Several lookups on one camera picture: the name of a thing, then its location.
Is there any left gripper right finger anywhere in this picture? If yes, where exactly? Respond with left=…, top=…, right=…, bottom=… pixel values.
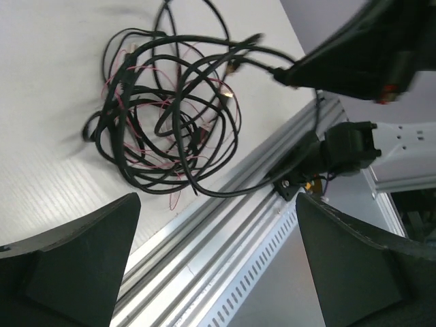
left=296, top=193, right=435, bottom=326

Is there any aluminium mounting rail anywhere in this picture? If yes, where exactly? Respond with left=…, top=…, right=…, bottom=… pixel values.
left=112, top=91, right=352, bottom=327

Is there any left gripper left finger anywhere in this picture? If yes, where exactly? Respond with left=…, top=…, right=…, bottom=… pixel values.
left=1, top=193, right=141, bottom=326

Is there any black cable bundle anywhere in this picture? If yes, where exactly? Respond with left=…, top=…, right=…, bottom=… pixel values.
left=81, top=0, right=324, bottom=198

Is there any thin red wire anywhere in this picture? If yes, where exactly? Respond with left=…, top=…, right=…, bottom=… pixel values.
left=101, top=44, right=232, bottom=212

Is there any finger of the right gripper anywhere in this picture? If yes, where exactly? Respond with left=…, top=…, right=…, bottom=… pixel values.
left=274, top=1, right=435, bottom=101

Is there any white slotted cable duct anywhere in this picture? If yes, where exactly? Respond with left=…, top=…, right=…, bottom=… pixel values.
left=200, top=204, right=307, bottom=327

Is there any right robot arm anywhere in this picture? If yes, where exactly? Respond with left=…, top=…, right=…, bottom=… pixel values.
left=269, top=1, right=435, bottom=200

